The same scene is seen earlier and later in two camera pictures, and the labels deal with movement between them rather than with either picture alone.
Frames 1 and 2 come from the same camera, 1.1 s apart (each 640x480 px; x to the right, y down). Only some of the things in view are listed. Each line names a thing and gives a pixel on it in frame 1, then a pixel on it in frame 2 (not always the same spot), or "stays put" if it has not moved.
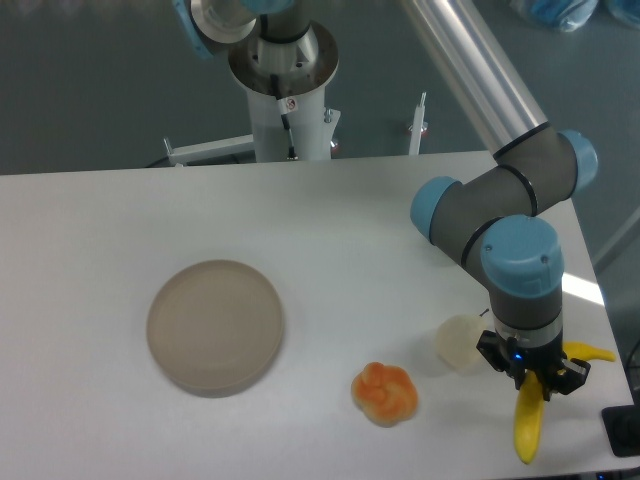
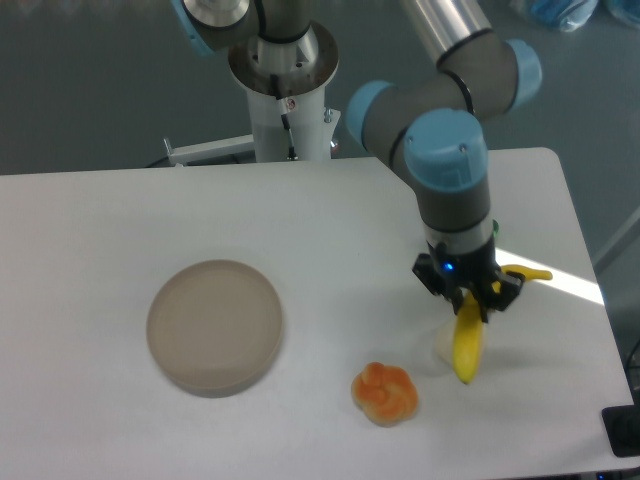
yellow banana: [530, 401] to [468, 334]
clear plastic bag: [626, 11] stays put
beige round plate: [215, 328] stays put
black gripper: [555, 370] to [446, 274]
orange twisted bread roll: [385, 395] stays put
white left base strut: [193, 154] stays put
